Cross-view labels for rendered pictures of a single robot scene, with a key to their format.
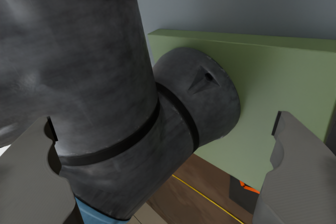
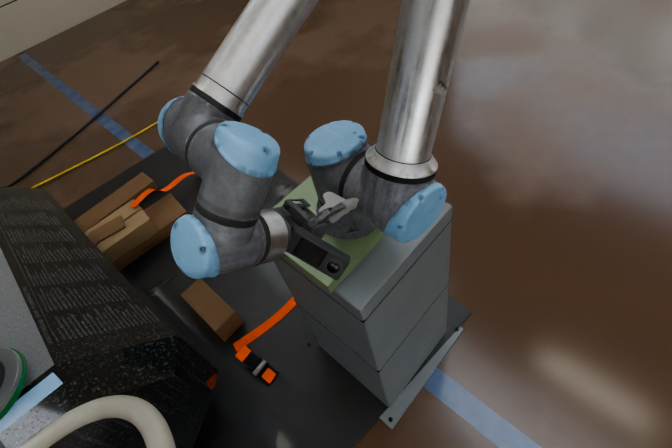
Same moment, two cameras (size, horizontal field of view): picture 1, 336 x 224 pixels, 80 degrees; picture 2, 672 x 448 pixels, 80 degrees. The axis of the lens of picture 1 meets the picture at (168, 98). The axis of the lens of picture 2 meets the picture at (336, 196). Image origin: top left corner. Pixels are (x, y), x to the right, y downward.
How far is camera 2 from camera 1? 73 cm
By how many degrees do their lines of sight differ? 20
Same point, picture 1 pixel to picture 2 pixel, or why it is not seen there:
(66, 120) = (358, 192)
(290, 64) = not seen: hidden behind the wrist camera
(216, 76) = (350, 234)
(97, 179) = (333, 173)
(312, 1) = (355, 289)
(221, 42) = (365, 246)
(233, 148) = not seen: hidden behind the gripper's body
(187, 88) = (352, 218)
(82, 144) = (349, 186)
